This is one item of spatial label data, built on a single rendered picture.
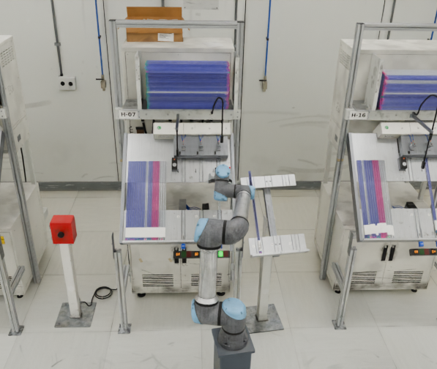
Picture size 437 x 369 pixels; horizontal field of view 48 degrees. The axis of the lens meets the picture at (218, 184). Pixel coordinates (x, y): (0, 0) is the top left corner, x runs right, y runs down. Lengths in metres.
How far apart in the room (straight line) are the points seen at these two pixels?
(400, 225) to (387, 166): 0.38
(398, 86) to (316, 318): 1.64
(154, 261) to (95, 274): 0.67
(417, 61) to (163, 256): 2.10
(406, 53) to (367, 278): 1.57
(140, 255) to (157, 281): 0.25
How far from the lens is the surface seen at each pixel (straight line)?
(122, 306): 3.33
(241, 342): 2.54
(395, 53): 3.40
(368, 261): 3.66
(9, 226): 3.51
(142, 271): 3.51
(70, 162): 5.02
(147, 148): 3.16
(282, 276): 3.90
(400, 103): 3.31
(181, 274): 3.50
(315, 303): 3.70
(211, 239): 2.27
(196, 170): 3.09
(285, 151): 4.90
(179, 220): 3.00
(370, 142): 3.35
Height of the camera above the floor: 2.40
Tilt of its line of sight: 28 degrees down
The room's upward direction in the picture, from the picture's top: 1 degrees clockwise
